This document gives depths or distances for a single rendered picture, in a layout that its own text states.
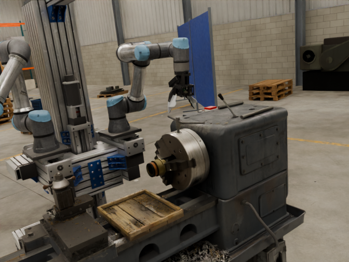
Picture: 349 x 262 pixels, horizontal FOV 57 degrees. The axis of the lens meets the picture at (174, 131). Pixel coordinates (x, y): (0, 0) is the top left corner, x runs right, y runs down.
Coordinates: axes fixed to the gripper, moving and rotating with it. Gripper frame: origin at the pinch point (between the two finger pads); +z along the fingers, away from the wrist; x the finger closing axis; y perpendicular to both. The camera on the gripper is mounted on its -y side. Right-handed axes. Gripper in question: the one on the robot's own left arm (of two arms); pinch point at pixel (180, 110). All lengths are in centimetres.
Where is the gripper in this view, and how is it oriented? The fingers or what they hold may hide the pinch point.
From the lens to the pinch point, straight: 162.1
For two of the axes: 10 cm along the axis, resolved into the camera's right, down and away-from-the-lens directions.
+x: 8.6, -2.0, 4.6
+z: 0.5, 9.5, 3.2
